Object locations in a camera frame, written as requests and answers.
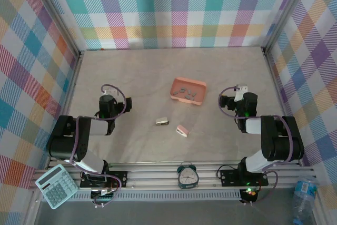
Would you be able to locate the clear plastic water bottle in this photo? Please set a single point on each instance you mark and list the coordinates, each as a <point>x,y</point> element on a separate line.
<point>305,190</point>

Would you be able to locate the aluminium mounting rail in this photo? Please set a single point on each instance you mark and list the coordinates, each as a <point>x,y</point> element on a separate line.
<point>152,176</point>

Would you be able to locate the black controller board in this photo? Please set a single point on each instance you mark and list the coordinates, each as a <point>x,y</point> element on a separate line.
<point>104,196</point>
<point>250,194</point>

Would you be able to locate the teal alarm clock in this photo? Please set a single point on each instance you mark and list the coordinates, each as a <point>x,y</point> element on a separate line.
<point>187,178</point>

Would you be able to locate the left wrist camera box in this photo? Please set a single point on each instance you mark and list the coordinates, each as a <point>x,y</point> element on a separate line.
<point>110,92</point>

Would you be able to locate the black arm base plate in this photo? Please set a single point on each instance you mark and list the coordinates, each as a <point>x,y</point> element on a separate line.
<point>229,177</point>
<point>118,178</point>

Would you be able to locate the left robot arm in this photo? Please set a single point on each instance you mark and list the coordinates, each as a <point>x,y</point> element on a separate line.
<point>61,143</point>

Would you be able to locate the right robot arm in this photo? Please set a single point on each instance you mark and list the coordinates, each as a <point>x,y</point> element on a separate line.
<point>279,140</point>

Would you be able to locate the orange plastic tray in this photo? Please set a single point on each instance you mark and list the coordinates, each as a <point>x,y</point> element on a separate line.
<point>196,86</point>

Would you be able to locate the teal calculator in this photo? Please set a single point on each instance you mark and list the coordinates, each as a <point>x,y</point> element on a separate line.
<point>56,186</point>

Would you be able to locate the aluminium side rail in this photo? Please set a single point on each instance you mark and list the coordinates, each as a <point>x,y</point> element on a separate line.
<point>280,90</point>
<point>69,90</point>

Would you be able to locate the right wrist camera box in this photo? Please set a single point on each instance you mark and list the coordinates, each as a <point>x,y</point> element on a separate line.
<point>241,92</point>

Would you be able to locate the aluminium frame post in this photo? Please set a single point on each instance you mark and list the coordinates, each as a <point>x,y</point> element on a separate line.
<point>287,11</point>
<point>58,11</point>

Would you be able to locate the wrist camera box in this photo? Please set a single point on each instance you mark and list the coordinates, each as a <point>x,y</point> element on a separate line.
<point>241,92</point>
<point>110,92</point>

